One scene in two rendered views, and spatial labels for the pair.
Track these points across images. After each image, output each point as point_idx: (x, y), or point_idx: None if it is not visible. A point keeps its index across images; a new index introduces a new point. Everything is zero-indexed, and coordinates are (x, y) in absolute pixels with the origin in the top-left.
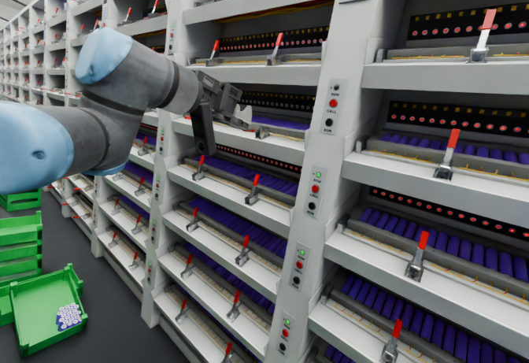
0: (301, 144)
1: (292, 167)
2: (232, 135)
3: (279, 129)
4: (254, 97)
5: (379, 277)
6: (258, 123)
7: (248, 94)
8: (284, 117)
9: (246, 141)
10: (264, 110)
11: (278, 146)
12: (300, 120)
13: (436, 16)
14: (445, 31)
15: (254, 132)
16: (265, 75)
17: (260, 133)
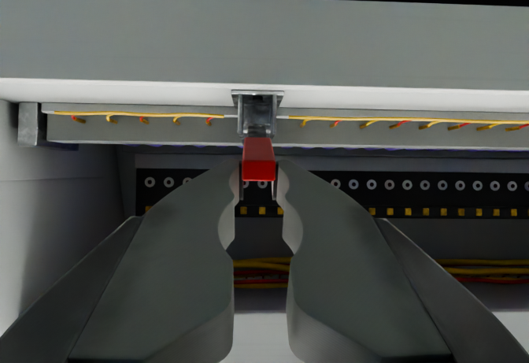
0: (35, 95)
1: None
2: (449, 86)
3: (191, 138)
4: (406, 200)
5: None
6: (323, 146)
7: (432, 209)
8: (274, 150)
9: (341, 63)
10: (368, 161)
11: (99, 74)
12: (215, 149)
13: None
14: None
15: (329, 107)
16: (266, 343)
17: (238, 123)
